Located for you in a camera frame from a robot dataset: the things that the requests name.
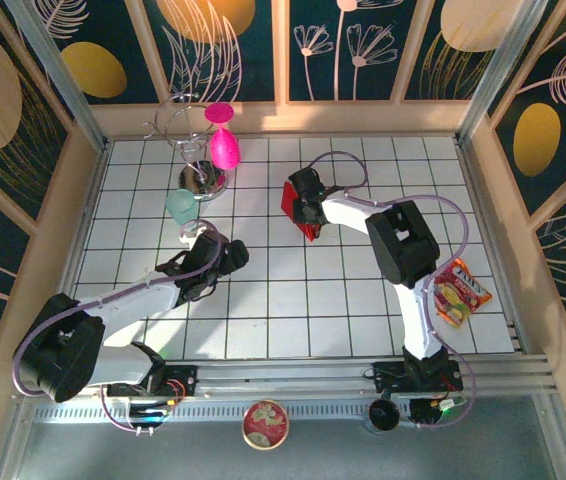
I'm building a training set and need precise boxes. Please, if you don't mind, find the pink plastic wine glass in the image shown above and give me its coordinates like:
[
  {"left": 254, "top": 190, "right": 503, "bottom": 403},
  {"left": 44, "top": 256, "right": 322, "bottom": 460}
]
[{"left": 203, "top": 101, "right": 242, "bottom": 170}]

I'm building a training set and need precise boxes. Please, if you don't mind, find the orange snack bag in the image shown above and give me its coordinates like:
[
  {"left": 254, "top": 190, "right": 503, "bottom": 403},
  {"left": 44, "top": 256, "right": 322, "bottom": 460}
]
[{"left": 432, "top": 257, "right": 494, "bottom": 330}]

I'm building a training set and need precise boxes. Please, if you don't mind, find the black round cap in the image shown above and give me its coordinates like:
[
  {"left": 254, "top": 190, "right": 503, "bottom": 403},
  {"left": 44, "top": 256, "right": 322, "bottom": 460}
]
[{"left": 366, "top": 397, "right": 401, "bottom": 433}]

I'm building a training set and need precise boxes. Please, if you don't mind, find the round red floral tin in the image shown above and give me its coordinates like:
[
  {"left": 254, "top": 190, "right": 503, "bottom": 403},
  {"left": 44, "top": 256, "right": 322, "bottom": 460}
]
[{"left": 241, "top": 398, "right": 290, "bottom": 451}]

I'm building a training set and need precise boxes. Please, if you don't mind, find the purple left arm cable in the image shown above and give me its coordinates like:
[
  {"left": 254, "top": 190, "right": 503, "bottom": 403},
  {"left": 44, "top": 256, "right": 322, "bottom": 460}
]
[{"left": 12, "top": 219, "right": 228, "bottom": 435}]

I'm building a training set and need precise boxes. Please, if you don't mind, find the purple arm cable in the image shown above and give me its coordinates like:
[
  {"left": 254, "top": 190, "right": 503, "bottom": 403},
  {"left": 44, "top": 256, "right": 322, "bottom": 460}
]
[
  {"left": 12, "top": 219, "right": 228, "bottom": 435},
  {"left": 309, "top": 151, "right": 478, "bottom": 432}
]

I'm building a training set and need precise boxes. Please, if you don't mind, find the aluminium frame post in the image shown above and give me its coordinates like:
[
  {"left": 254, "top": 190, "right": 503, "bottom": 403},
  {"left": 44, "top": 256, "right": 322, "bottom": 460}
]
[
  {"left": 5, "top": 0, "right": 110, "bottom": 151},
  {"left": 455, "top": 0, "right": 552, "bottom": 146}
]

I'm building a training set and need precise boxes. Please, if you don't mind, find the grey metal tray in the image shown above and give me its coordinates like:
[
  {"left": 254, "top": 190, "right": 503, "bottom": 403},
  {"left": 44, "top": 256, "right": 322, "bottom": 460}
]
[{"left": 0, "top": 394, "right": 566, "bottom": 480}]

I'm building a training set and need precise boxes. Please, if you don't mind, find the teal translucent plastic cup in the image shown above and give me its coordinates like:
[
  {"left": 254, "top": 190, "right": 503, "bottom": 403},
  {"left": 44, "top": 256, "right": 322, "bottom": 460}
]
[{"left": 164, "top": 188, "right": 199, "bottom": 226}]

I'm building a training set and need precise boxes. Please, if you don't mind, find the aluminium mounting rail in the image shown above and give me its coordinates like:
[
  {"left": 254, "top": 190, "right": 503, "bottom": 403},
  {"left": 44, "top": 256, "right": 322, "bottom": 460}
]
[{"left": 12, "top": 354, "right": 559, "bottom": 401}]

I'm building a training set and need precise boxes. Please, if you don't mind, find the grey side rail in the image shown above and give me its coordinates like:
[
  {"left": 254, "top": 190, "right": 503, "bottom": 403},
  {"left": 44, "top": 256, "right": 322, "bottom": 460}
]
[
  {"left": 455, "top": 139, "right": 530, "bottom": 356},
  {"left": 40, "top": 142, "right": 110, "bottom": 362}
]

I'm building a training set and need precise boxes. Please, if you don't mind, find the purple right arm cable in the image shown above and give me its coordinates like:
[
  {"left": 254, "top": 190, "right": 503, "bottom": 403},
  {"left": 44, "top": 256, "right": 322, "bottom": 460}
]
[{"left": 309, "top": 151, "right": 478, "bottom": 432}]

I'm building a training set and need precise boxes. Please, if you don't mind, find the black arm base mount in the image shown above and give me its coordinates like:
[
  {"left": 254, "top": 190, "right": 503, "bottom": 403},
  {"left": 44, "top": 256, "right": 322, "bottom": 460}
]
[
  {"left": 106, "top": 364, "right": 199, "bottom": 401},
  {"left": 365, "top": 362, "right": 464, "bottom": 396}
]

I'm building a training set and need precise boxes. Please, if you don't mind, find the chrome wire glass holder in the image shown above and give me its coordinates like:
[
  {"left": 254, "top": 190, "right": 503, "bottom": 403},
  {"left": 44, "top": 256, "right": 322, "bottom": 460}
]
[{"left": 142, "top": 92, "right": 229, "bottom": 202}]

